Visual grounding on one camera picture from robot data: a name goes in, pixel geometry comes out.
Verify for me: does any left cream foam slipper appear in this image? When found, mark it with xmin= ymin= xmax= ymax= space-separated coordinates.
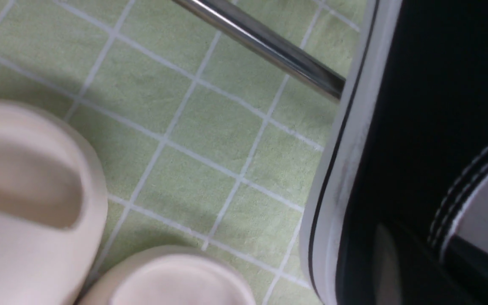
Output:
xmin=0 ymin=99 xmax=107 ymax=305

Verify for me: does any green checkered tablecloth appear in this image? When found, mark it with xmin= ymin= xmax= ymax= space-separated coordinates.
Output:
xmin=0 ymin=0 xmax=369 ymax=305

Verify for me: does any cream foam slipper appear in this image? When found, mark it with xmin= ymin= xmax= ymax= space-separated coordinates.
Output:
xmin=0 ymin=99 xmax=107 ymax=305
xmin=79 ymin=245 xmax=256 ymax=305

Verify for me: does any metal shoe rack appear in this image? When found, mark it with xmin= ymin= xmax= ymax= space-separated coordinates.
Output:
xmin=175 ymin=0 xmax=345 ymax=100

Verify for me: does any right cream foam slipper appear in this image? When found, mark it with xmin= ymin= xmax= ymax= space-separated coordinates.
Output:
xmin=79 ymin=245 xmax=256 ymax=305

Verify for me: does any black canvas sneaker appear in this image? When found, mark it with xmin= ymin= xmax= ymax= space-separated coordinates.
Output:
xmin=299 ymin=0 xmax=488 ymax=305

